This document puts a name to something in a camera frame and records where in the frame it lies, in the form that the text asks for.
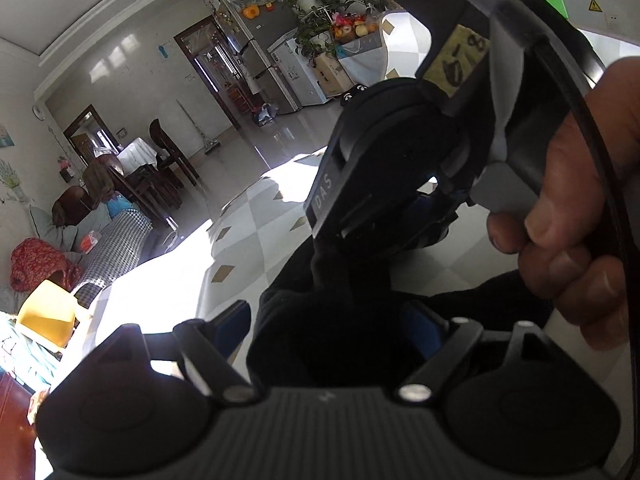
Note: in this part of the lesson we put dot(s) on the brown leather bench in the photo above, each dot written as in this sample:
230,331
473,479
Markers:
15,430

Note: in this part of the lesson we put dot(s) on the lavender wall decal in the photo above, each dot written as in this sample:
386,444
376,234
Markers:
12,182

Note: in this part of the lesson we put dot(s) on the white power strip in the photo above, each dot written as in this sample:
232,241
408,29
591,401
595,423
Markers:
170,241

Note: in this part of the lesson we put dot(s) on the dark brown cushion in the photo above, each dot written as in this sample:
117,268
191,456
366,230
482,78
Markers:
70,205

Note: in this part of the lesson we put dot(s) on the blue plastic bag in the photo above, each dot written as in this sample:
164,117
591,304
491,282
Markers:
264,115

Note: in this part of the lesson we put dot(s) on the silver refrigerator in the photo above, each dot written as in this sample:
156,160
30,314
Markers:
270,60

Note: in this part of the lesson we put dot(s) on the red knitted blanket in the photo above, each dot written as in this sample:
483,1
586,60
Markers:
40,260

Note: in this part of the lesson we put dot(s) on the floor mop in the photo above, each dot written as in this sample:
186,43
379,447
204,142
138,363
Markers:
212,147

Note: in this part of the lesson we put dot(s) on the houndstooth sofa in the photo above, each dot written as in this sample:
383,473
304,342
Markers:
115,245

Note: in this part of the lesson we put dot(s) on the brown jacket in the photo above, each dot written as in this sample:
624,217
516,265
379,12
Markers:
100,182

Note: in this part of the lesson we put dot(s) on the orange pumpkin decoration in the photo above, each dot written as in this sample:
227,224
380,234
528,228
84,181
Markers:
250,12

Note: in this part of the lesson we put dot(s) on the fruit bowl with plants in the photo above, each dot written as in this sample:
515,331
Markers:
312,15

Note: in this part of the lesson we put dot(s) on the grey-green cushion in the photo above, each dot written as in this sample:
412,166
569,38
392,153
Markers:
52,232

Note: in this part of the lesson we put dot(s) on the person's right hand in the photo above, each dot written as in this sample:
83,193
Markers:
575,210

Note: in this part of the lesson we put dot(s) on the black striped t-shirt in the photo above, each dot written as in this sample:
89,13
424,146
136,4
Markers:
325,320

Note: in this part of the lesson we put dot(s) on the dark wooden dining chair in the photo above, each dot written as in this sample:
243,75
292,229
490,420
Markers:
170,155
135,190

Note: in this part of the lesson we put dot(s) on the black slipper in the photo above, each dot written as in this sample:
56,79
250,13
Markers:
347,97
361,90

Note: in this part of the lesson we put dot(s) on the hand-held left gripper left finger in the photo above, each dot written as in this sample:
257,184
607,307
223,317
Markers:
235,320

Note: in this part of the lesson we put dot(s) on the orange tissue packet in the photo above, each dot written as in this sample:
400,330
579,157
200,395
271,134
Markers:
90,241

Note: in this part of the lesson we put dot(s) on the blue printed bag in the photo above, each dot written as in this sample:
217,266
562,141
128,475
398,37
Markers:
119,205

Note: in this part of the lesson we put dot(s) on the wall flower holder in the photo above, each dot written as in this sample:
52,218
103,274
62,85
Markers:
66,170

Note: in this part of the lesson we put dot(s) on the teal printed cloth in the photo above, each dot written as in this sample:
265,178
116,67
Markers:
25,360

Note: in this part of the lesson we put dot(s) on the wooden door frame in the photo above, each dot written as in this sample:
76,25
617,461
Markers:
182,50

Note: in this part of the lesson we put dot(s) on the yellow plastic chair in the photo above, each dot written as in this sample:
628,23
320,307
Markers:
45,315

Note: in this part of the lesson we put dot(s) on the white-clothed dining table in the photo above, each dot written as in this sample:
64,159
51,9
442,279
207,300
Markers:
137,152

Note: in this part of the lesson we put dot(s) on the cardboard box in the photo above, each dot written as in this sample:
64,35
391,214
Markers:
332,75

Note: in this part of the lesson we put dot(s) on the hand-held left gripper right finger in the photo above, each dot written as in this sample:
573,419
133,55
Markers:
422,327

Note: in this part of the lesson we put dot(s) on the fruit basket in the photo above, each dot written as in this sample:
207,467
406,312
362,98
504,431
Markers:
355,27

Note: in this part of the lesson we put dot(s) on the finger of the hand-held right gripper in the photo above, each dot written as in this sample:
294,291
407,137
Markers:
425,215

